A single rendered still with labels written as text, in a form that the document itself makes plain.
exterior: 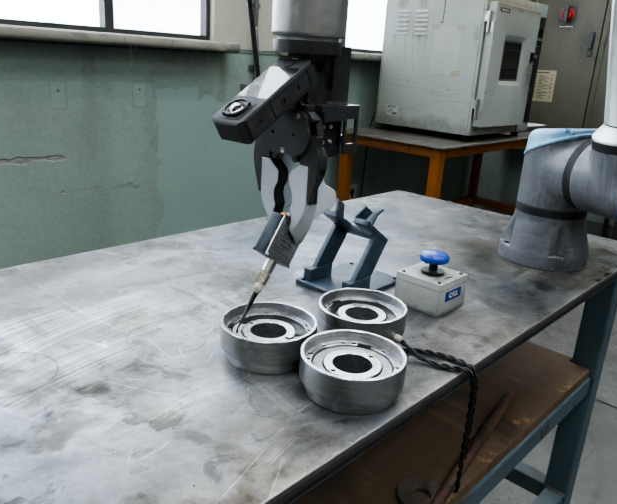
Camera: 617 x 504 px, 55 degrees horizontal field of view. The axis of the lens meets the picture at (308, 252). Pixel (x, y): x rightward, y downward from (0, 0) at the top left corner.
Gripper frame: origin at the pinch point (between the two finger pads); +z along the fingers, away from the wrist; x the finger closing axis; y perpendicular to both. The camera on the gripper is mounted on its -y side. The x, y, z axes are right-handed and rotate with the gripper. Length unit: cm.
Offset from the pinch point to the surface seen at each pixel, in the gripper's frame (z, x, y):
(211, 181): 35, 154, 113
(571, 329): 94, 30, 224
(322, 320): 10.3, -4.0, 2.9
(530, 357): 38, -6, 70
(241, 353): 10.6, -3.4, -8.9
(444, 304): 11.6, -9.4, 21.5
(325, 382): 9.8, -13.7, -7.8
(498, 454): 38, -16, 34
